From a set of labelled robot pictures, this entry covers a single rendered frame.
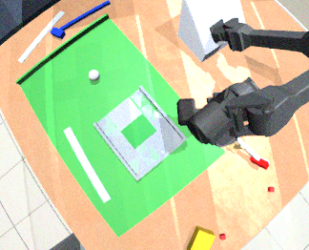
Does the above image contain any red putter with grey shaft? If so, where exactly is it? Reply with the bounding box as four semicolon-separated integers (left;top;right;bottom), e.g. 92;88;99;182
237;138;270;170

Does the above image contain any white golf ball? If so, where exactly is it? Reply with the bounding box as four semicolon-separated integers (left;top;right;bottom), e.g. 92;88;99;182
89;70;100;81

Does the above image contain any blue golf putter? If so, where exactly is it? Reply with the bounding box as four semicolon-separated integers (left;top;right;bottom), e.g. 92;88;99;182
51;0;111;39

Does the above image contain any white flat bar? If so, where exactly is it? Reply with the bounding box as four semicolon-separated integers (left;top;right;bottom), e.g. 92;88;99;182
64;127;111;203
18;11;65;63

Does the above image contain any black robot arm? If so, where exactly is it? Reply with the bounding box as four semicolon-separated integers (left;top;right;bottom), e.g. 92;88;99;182
186;17;309;148

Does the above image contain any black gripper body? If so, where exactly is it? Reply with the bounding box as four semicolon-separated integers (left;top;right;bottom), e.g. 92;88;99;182
176;93;248;126

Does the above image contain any yellow box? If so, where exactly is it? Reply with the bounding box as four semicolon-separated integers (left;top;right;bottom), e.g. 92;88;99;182
187;225;216;250

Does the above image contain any green putting mat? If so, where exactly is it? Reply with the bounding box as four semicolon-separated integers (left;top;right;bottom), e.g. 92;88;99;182
20;18;225;237

